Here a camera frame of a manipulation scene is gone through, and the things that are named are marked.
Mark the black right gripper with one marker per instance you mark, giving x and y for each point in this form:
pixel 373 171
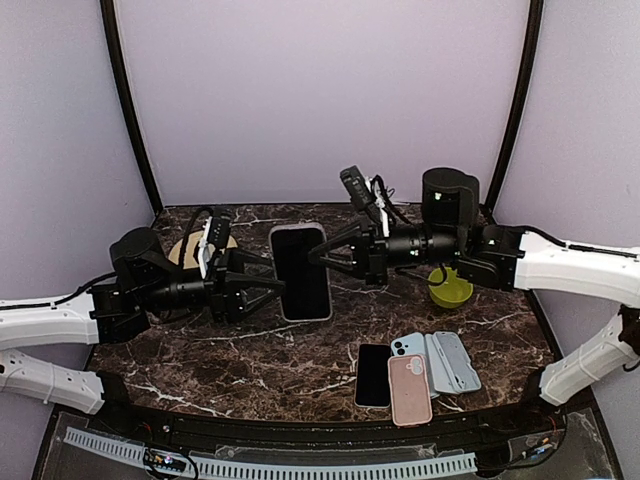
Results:
pixel 374 265

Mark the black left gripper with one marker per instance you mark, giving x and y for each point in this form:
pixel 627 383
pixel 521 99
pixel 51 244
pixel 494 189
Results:
pixel 229 302

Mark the clear magsafe phone case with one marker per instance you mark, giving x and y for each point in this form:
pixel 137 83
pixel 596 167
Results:
pixel 300 227

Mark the black phone light-blue edge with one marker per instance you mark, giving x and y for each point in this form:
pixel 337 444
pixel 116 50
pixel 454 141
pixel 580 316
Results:
pixel 372 388

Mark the grey-blue phone case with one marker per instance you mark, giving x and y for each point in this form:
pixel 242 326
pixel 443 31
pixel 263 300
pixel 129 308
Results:
pixel 450 364

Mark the pink phone case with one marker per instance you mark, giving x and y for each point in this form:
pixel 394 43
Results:
pixel 410 398

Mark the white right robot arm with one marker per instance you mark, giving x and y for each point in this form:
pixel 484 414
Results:
pixel 493 256

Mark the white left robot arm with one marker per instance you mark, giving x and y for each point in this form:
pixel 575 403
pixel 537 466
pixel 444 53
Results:
pixel 114 308

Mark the light blue phone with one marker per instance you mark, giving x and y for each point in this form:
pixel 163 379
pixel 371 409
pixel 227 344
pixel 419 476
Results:
pixel 411 344

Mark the beige ceramic plate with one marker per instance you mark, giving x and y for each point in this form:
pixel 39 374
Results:
pixel 190 260

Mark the lime green bowl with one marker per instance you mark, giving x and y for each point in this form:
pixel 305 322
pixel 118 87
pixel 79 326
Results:
pixel 451 292

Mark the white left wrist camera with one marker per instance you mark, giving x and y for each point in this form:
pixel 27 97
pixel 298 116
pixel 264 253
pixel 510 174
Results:
pixel 214 239

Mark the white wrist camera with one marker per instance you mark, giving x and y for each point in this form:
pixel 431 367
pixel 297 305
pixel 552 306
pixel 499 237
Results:
pixel 214 239
pixel 367 196

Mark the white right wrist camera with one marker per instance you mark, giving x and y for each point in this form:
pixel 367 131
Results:
pixel 367 196

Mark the black front table rail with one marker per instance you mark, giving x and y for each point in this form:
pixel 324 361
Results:
pixel 255 412

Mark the white slotted cable duct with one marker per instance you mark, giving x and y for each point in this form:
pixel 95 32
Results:
pixel 252 463

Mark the black right frame post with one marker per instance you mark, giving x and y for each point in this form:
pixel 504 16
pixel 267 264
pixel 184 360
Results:
pixel 521 89

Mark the black frame post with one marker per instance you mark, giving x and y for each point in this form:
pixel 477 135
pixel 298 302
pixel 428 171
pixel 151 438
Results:
pixel 521 89
pixel 126 101

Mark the black left frame post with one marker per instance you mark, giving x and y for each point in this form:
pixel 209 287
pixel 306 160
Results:
pixel 126 101

